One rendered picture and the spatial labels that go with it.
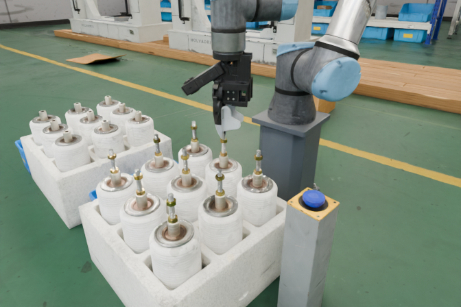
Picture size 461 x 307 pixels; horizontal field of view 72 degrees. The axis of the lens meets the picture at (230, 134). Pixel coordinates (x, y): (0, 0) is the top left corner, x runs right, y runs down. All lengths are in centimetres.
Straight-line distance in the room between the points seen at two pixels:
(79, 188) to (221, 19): 66
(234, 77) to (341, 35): 29
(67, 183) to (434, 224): 112
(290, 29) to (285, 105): 175
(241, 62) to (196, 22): 274
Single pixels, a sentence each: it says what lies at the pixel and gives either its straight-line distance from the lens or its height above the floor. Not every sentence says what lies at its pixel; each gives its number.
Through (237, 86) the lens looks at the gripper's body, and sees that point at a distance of 70.
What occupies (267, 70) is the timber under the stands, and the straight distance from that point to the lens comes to 265.
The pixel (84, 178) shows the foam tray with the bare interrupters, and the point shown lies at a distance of 105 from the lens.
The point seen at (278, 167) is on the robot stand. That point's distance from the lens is 103.
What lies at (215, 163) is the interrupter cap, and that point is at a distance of 83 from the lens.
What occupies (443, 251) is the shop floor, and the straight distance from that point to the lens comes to 112.
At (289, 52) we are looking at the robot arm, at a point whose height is 51.
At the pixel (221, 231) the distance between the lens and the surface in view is 67.
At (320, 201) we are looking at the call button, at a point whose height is 33.
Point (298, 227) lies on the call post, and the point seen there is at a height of 27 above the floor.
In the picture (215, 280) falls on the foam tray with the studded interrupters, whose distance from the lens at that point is 67.
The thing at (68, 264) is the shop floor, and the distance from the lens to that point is 101.
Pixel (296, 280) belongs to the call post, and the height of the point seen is 15.
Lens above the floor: 67
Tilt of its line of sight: 25 degrees down
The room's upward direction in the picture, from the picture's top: straight up
